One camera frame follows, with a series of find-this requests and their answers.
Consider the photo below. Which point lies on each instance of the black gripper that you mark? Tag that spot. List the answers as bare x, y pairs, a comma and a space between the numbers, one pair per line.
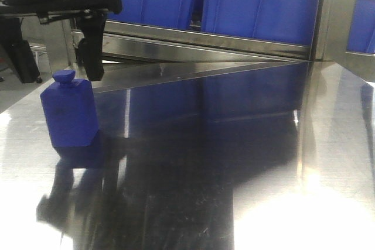
92, 17

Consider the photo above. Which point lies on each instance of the stainless steel shelf frame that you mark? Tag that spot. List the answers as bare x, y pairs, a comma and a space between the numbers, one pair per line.
330, 37

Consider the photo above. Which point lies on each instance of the blue bin behind right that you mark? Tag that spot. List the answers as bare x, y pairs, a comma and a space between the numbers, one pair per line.
285, 21

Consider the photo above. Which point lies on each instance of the blue bottle part with cap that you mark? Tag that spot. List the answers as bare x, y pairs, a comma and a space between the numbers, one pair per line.
70, 111

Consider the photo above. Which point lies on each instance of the blue bin far right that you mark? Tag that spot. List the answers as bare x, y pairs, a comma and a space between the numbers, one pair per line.
361, 36

